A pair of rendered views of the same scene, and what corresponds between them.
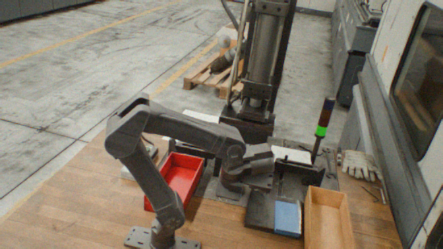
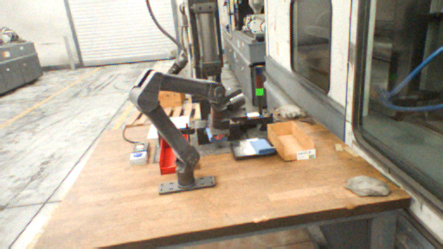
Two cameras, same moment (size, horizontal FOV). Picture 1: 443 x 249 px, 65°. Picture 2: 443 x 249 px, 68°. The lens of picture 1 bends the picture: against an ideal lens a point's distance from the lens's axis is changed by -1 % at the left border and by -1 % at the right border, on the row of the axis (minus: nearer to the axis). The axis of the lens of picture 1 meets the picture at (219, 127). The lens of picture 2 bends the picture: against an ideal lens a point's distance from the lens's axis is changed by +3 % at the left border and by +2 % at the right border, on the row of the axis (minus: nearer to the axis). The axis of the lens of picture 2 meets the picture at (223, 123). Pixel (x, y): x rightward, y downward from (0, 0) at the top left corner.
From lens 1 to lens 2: 44 cm
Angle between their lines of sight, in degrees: 15
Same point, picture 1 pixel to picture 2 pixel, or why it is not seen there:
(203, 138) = (197, 86)
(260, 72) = (210, 54)
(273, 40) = (212, 29)
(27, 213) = (69, 206)
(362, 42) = (256, 55)
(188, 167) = not seen: hidden behind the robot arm
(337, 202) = (289, 130)
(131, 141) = (154, 96)
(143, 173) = (164, 123)
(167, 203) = (185, 143)
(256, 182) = (236, 115)
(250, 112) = not seen: hidden behind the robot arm
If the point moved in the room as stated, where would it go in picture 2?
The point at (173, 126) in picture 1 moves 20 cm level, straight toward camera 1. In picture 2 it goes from (177, 82) to (199, 95)
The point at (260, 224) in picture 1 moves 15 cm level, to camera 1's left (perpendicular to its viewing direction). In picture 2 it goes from (247, 155) to (211, 162)
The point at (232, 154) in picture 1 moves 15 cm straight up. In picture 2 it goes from (218, 93) to (214, 48)
